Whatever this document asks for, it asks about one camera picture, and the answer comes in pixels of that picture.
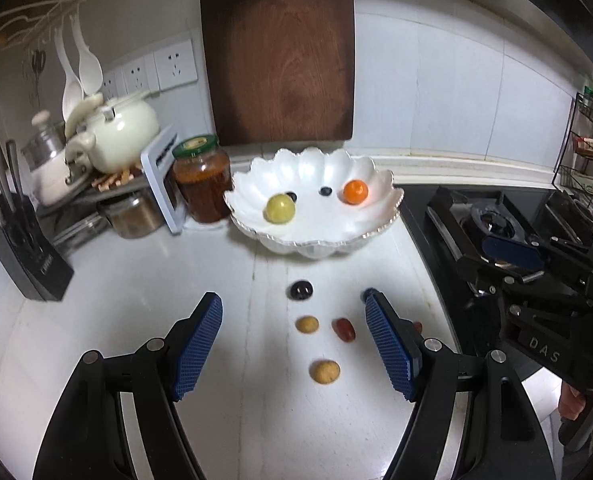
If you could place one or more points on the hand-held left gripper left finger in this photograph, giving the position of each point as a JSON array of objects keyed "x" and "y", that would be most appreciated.
[{"x": 196, "y": 350}]

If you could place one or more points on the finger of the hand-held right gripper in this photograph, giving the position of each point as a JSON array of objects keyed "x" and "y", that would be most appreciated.
[
  {"x": 481, "y": 280},
  {"x": 511, "y": 252}
]

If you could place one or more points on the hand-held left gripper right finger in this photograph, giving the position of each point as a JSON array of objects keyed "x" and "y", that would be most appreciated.
[{"x": 389, "y": 350}]

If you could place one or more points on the red jujube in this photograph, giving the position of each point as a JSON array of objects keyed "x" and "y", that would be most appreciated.
[
  {"x": 417, "y": 326},
  {"x": 344, "y": 330}
]

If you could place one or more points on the tan longan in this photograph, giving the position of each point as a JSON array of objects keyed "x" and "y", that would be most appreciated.
[
  {"x": 325, "y": 371},
  {"x": 307, "y": 324}
]

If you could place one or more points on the dark plum fruit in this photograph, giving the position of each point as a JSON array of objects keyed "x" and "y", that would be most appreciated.
[{"x": 301, "y": 290}]

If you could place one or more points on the white scalloped bowl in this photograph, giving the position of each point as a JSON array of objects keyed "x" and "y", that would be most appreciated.
[{"x": 316, "y": 225}]

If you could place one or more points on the orange mandarin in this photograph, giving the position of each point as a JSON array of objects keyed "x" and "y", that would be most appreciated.
[{"x": 355, "y": 192}]

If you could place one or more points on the small dark blueberry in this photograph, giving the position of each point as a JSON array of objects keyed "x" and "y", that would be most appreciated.
[{"x": 325, "y": 191}]

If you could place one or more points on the dark plum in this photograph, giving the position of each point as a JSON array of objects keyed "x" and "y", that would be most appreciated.
[{"x": 291, "y": 196}]

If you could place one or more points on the person's right hand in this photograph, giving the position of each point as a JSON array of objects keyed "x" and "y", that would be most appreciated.
[{"x": 571, "y": 405}]

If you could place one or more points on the black glass gas hob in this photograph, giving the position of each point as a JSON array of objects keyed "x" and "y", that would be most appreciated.
[{"x": 441, "y": 260}]

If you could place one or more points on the black burner grate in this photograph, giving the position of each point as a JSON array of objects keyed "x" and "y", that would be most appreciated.
[
  {"x": 456, "y": 210},
  {"x": 561, "y": 210}
]

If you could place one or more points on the small steel pot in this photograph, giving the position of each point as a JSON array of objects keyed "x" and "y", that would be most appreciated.
[{"x": 131, "y": 217}]

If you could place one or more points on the white plastic stand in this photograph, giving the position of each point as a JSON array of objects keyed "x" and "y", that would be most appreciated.
[{"x": 166, "y": 200}]

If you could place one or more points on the glass jar of sauce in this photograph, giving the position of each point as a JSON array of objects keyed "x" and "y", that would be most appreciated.
[{"x": 201, "y": 185}]

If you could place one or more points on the steel pot shelf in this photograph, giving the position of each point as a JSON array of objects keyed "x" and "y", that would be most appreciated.
[{"x": 76, "y": 205}]

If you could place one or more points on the wooden trivet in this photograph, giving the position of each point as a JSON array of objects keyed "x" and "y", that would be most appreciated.
[{"x": 116, "y": 179}]

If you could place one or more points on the black knife block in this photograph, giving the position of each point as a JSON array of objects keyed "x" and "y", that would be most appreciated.
[{"x": 26, "y": 255}]

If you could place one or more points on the cream ceramic pot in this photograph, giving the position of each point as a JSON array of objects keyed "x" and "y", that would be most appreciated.
[{"x": 121, "y": 135}]

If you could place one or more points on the steel pot with glass lid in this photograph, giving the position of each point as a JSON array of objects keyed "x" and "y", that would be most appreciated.
[{"x": 44, "y": 145}]

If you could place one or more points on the white ladle spoon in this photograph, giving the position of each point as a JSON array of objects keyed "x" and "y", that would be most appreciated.
[{"x": 71, "y": 100}]

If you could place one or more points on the white rice paddle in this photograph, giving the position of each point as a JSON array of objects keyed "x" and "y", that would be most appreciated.
[{"x": 89, "y": 72}]

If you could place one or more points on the brown wooden cutting board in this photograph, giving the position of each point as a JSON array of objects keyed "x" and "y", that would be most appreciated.
[{"x": 276, "y": 60}]

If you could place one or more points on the black kitchen scissors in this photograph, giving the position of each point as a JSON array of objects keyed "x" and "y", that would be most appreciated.
[{"x": 37, "y": 62}]

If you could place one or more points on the white wall socket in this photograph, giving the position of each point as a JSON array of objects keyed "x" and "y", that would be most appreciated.
[
  {"x": 112, "y": 86},
  {"x": 176, "y": 65},
  {"x": 140, "y": 75}
]

